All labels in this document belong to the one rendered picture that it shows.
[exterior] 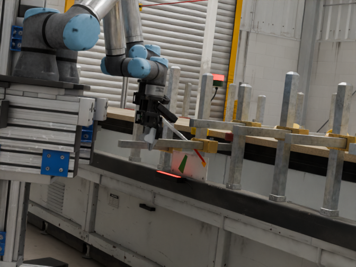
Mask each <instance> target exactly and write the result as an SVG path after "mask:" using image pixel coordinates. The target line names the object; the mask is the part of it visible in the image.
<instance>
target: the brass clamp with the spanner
mask: <svg viewBox="0 0 356 267"><path fill-rule="evenodd" d="M191 141H201V142H203V149H197V150H198V151H201V152H205V153H217V148H218V141H210V140H208V139H199V138H192V139H191Z"/></svg>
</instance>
